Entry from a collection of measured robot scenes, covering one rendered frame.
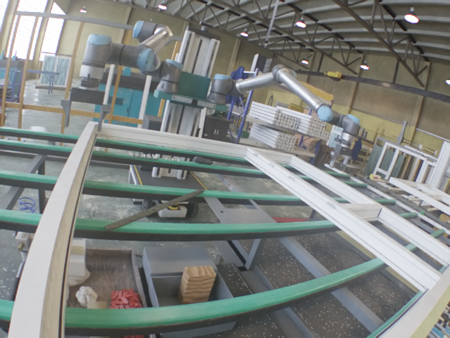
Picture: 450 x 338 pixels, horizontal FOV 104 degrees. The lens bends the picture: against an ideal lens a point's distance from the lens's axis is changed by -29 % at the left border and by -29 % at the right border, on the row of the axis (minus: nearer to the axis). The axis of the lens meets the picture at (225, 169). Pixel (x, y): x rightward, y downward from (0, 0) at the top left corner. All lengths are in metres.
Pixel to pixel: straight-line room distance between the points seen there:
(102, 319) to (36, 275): 0.13
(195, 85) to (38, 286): 2.11
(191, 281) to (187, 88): 1.81
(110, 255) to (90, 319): 0.54
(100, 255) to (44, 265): 0.54
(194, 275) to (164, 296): 0.16
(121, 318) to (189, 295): 0.39
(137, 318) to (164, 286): 0.38
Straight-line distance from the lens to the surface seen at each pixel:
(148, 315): 0.45
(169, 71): 2.06
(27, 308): 0.38
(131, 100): 5.00
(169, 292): 0.84
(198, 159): 1.25
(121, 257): 0.96
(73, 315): 0.45
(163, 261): 0.83
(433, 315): 0.71
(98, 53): 0.93
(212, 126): 5.19
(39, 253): 0.46
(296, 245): 0.88
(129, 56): 1.01
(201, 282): 0.77
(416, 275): 0.97
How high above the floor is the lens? 1.23
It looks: 16 degrees down
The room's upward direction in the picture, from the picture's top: 16 degrees clockwise
